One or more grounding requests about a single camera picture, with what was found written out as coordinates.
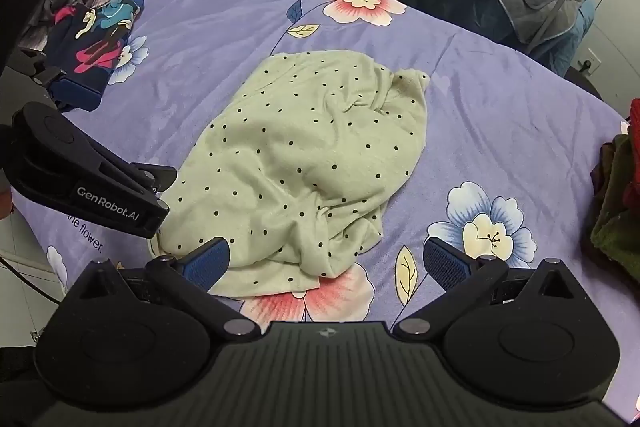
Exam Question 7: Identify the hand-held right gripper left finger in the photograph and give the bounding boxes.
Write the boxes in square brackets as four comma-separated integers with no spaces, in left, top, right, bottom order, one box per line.
[62,237,263,342]

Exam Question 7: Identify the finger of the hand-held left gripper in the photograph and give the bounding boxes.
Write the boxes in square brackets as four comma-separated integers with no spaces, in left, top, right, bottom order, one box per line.
[97,154,178,206]
[20,48,106,114]

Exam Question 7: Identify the purple floral bed sheet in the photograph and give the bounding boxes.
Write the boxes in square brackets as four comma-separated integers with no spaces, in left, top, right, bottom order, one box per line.
[10,0,636,323]

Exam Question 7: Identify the green polka dot garment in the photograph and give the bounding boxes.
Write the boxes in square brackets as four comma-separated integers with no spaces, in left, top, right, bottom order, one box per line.
[149,50,431,299]

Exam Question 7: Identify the black cable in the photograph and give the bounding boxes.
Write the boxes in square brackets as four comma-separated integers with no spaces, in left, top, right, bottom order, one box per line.
[0,254,67,304]

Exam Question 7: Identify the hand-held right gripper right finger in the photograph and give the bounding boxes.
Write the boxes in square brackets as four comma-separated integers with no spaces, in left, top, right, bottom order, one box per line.
[394,236,582,344]

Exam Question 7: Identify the navy floral garment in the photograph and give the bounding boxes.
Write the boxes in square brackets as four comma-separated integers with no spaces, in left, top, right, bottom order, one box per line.
[44,0,146,112]

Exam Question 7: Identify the olive green cloth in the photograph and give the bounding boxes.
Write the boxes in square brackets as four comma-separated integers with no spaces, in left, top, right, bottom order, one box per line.
[590,134,640,269]

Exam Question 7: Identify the black object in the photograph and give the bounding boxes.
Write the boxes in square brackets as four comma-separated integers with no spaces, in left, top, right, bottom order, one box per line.
[565,67,607,102]

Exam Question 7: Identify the white wall socket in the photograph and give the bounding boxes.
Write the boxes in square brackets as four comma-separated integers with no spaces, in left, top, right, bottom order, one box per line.
[580,49,602,75]

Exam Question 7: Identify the red cloth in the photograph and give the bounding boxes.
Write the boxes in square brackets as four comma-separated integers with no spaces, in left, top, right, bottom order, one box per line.
[621,99,640,219]

